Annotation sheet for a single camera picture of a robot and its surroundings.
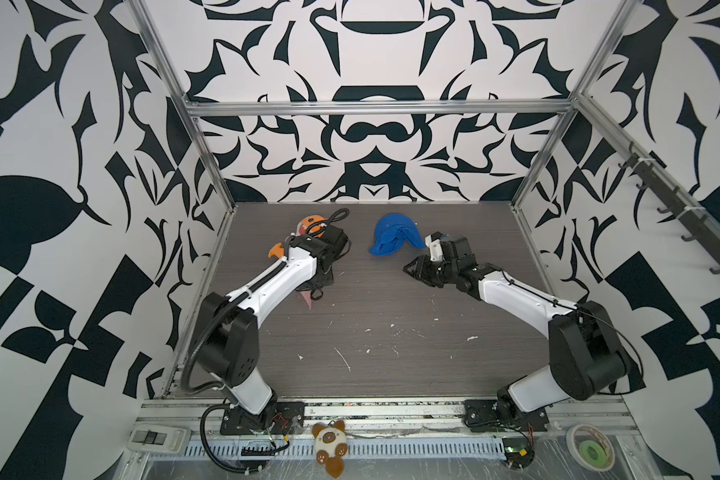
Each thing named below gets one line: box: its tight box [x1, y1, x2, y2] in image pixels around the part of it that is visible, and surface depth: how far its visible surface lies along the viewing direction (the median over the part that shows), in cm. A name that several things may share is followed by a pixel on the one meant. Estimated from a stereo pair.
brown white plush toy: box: [312, 419, 348, 479], surface depth 70 cm
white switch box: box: [127, 423, 191, 454], surface depth 70 cm
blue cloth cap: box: [370, 213, 426, 256], surface depth 107 cm
